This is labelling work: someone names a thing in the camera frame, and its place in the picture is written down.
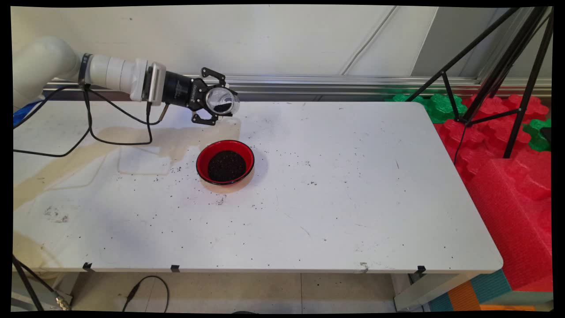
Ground aluminium wall rail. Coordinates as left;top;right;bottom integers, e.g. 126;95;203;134
44;72;552;98

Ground black grains pile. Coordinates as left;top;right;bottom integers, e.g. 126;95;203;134
207;151;247;182

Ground thin black floor cable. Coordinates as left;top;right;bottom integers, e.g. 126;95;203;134
121;276;170;313

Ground red bowl black rim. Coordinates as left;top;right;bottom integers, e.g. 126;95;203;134
196;140;256;185

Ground white wall conduit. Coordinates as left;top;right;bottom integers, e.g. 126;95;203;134
342;7;398;76

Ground clear plastic jar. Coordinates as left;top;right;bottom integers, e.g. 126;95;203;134
205;86;241;117

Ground white table leg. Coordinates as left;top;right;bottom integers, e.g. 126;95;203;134
393;272;475;312
12;274;73;310

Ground black tripod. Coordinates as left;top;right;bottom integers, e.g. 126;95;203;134
404;7;554;166

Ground green foam puzzle tile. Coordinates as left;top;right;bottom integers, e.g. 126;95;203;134
523;118;552;152
386;93;467;124

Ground teal and orange foam mat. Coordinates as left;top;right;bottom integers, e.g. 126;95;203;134
428;269;552;312

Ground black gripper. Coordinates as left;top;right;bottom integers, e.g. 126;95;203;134
162;67;227;127

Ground red foam puzzle tiles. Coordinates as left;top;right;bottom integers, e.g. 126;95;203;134
435;94;550;182

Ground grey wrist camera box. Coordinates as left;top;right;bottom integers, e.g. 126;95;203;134
147;62;167;106

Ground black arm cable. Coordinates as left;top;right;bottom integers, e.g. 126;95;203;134
13;84;170;158

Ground blue fabric piece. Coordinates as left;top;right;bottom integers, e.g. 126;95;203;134
13;101;43;127

